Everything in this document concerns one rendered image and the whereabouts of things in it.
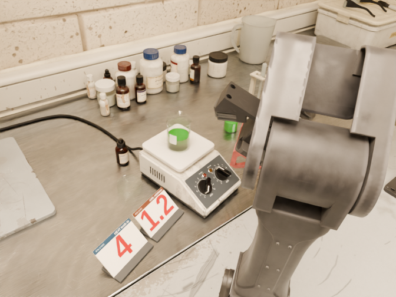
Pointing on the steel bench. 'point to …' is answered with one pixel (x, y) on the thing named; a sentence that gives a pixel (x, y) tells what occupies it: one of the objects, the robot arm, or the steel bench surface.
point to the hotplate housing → (180, 185)
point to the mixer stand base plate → (20, 191)
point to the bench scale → (329, 42)
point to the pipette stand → (255, 81)
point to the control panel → (218, 187)
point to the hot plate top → (177, 161)
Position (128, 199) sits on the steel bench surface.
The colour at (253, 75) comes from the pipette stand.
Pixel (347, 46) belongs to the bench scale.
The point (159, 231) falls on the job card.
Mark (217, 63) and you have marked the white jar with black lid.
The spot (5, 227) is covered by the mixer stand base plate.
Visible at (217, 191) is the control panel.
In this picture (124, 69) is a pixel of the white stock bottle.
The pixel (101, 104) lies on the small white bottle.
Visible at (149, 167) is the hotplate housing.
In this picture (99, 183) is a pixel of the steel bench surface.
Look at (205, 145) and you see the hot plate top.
